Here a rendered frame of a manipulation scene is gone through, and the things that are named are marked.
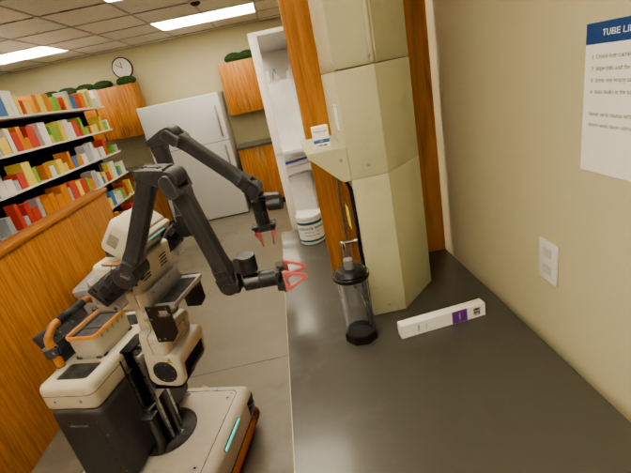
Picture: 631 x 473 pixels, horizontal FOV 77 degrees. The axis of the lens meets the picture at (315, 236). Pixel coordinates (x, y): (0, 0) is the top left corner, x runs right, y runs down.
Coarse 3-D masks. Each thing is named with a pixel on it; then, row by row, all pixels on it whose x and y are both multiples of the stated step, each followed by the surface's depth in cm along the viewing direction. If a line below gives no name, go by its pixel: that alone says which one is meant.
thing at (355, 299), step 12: (348, 288) 114; (360, 288) 114; (348, 300) 116; (360, 300) 115; (348, 312) 117; (360, 312) 116; (372, 312) 120; (348, 324) 120; (360, 324) 118; (372, 324) 120; (360, 336) 120
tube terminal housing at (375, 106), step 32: (384, 64) 110; (352, 96) 108; (384, 96) 111; (352, 128) 111; (384, 128) 113; (352, 160) 115; (384, 160) 116; (416, 160) 129; (384, 192) 119; (416, 192) 132; (384, 224) 123; (416, 224) 134; (384, 256) 126; (416, 256) 136; (384, 288) 130; (416, 288) 138
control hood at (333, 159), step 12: (300, 144) 138; (312, 144) 130; (336, 144) 121; (312, 156) 113; (324, 156) 113; (336, 156) 114; (324, 168) 115; (336, 168) 115; (348, 168) 115; (348, 180) 117
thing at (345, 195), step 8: (344, 184) 127; (344, 192) 132; (344, 200) 137; (352, 200) 120; (344, 208) 144; (352, 208) 121; (344, 216) 149; (352, 216) 123; (352, 224) 128; (352, 232) 133; (352, 248) 144; (360, 248) 125; (352, 256) 151; (360, 256) 127
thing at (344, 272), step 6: (348, 258) 115; (348, 264) 114; (354, 264) 118; (360, 264) 117; (336, 270) 117; (342, 270) 116; (348, 270) 115; (354, 270) 114; (360, 270) 114; (336, 276) 115; (342, 276) 114; (348, 276) 113; (354, 276) 113; (360, 276) 113
